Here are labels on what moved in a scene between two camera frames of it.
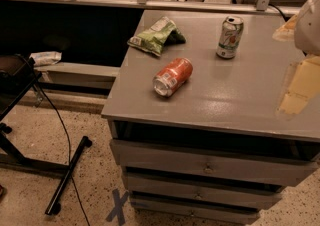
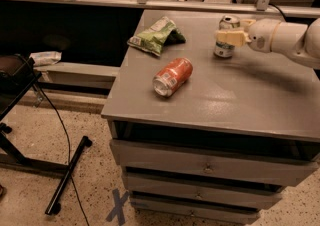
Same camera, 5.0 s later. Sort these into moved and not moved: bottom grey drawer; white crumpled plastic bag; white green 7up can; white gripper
Moved: white gripper
Not moved: white green 7up can; white crumpled plastic bag; bottom grey drawer
